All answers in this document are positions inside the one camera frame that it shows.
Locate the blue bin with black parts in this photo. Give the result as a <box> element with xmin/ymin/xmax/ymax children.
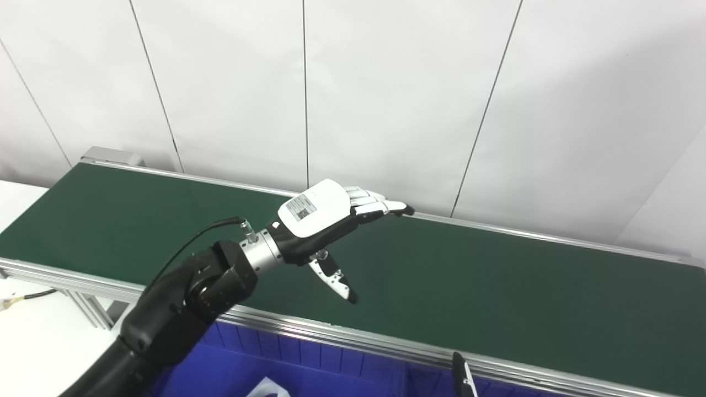
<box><xmin>441</xmin><ymin>372</ymin><xmax>558</xmax><ymax>397</ymax></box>

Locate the blue bin with white parts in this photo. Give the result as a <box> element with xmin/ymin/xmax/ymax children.
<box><xmin>145</xmin><ymin>321</ymin><xmax>456</xmax><ymax>397</ymax></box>

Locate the white square part with hole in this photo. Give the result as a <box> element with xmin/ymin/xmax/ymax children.
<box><xmin>245</xmin><ymin>377</ymin><xmax>291</xmax><ymax>397</ymax></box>

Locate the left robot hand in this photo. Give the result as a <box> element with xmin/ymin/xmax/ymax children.
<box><xmin>269</xmin><ymin>178</ymin><xmax>415</xmax><ymax>305</ymax></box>

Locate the aluminium conveyor leg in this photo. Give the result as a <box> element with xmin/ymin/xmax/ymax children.
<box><xmin>65</xmin><ymin>289</ymin><xmax>131</xmax><ymax>330</ymax></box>

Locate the grey conveyor motor housing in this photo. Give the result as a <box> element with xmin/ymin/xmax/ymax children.
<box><xmin>80</xmin><ymin>146</ymin><xmax>145</xmax><ymax>168</ymax></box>

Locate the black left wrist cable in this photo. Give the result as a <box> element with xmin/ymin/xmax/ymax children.
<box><xmin>145</xmin><ymin>217</ymin><xmax>260</xmax><ymax>293</ymax></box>

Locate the green conveyor belt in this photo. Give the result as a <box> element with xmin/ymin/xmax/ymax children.
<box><xmin>0</xmin><ymin>160</ymin><xmax>706</xmax><ymax>397</ymax></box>

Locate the black cable with yellow tag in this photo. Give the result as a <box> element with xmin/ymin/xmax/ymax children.
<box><xmin>0</xmin><ymin>288</ymin><xmax>59</xmax><ymax>311</ymax></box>

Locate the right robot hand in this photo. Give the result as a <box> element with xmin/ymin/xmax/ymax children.
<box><xmin>451</xmin><ymin>351</ymin><xmax>479</xmax><ymax>397</ymax></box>

